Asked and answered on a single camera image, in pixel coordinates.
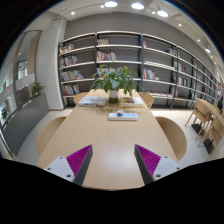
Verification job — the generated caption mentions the left near wooden chair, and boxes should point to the left near wooden chair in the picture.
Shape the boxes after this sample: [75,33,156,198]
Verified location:
[36,116,65,155]

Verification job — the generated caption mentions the small plant by window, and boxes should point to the small plant by window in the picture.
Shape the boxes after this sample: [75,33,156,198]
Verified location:
[31,82,44,97]

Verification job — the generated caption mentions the green potted plant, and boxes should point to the green potted plant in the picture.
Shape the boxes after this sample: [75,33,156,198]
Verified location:
[91,64,136,104]

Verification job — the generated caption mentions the small charger plug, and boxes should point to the small charger plug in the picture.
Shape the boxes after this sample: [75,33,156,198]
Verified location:
[117,110,123,117]

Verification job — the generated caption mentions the right near wooden chair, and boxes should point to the right near wooden chair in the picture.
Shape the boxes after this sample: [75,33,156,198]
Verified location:
[156,116,187,161]

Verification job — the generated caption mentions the yellow cover book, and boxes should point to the yellow cover book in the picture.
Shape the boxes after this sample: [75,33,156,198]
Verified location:
[119,97,144,107]

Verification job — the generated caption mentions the left far wooden chair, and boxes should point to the left far wooden chair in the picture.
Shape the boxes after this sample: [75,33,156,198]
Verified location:
[73,92,88,105]

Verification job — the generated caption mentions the wooden side chair right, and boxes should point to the wooden side chair right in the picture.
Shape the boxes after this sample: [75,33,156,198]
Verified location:
[198,110,224,154]

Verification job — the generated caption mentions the white power strip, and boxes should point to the white power strip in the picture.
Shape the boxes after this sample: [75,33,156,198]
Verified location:
[108,113,138,121]

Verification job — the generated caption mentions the large grey bookshelf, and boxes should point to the large grey bookshelf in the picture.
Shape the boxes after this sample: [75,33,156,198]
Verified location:
[58,31,223,109]

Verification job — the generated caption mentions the large wooden table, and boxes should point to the large wooden table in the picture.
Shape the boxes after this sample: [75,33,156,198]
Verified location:
[36,88,179,192]

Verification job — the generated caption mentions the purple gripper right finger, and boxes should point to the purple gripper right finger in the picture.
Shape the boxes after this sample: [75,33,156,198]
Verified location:
[133,143,183,186]

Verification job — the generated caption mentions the white open book stack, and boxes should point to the white open book stack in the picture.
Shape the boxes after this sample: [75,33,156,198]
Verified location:
[78,96,107,107]

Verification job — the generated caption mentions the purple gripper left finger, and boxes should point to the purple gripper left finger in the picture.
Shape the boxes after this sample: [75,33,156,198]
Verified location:
[44,144,94,187]

